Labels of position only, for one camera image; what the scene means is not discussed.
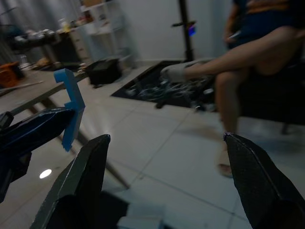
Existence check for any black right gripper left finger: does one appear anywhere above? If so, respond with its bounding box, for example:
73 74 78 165
30 134 112 229

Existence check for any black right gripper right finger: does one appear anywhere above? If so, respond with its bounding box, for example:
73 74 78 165
223 132 305 229

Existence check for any white cable tangle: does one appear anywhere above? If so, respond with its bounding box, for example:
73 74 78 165
128 78 215 108

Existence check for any black storage box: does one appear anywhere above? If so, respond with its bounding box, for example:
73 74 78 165
85 58 122 88

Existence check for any seated person in dark shorts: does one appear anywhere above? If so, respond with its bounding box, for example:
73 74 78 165
161 0 305 179

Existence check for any black stand pole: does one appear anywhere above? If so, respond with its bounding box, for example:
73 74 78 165
171 0 198 62

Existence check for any black chair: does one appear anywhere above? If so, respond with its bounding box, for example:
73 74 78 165
238 42 305 134

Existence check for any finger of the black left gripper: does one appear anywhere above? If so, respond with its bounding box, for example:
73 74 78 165
0 108 76 157

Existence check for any light blue printed bracket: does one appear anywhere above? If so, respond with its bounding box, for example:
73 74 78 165
53 68 86 153

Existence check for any orange box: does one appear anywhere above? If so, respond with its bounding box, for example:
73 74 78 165
0 61 24 88

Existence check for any white shelf unit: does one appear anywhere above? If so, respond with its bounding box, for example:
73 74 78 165
80 0 134 69

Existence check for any black floor mat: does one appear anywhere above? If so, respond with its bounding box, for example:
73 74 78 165
111 61 216 112

